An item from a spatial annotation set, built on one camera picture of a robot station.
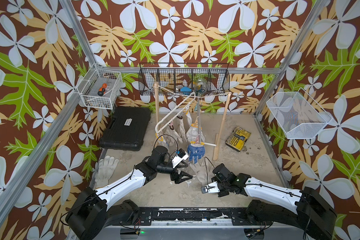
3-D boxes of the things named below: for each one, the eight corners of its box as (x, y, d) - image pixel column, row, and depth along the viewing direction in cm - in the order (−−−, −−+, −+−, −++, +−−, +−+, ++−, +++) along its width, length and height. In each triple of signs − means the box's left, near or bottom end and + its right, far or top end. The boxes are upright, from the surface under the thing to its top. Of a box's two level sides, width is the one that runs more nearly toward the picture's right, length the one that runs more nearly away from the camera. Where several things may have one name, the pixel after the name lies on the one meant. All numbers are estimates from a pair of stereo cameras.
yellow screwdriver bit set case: (223, 144, 105) (225, 140, 101) (234, 128, 114) (236, 124, 111) (239, 153, 100) (241, 150, 97) (249, 135, 109) (251, 132, 106)
